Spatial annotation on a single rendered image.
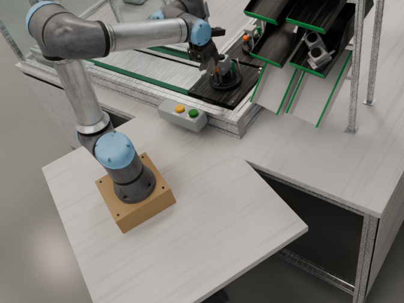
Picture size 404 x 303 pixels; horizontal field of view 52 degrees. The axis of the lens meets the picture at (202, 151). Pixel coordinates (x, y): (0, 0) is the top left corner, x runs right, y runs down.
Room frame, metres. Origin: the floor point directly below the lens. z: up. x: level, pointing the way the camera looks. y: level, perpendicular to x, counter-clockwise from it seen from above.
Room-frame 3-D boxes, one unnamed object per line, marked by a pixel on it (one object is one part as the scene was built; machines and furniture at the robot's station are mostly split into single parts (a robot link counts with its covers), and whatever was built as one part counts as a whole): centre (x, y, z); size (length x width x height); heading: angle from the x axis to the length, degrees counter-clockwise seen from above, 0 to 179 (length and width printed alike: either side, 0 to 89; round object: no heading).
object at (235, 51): (1.54, -0.38, 1.01); 0.24 x 0.24 x 0.13; 41
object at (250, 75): (1.38, -0.19, 0.96); 0.24 x 0.24 x 0.02; 41
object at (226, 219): (1.00, 0.21, 0.84); 0.90 x 0.70 x 0.03; 17
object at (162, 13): (1.26, -0.04, 1.37); 0.11 x 0.11 x 0.08; 27
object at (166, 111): (1.30, 0.03, 0.93); 0.21 x 0.07 x 0.06; 41
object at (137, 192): (0.99, 0.26, 0.99); 0.15 x 0.15 x 0.10
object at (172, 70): (1.62, -0.01, 0.91); 0.84 x 0.28 x 0.10; 41
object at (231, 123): (1.49, 0.11, 0.91); 0.89 x 0.06 x 0.11; 41
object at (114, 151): (0.99, 0.27, 1.11); 0.13 x 0.12 x 0.14; 27
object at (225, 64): (1.38, -0.19, 1.06); 0.08 x 0.04 x 0.07; 130
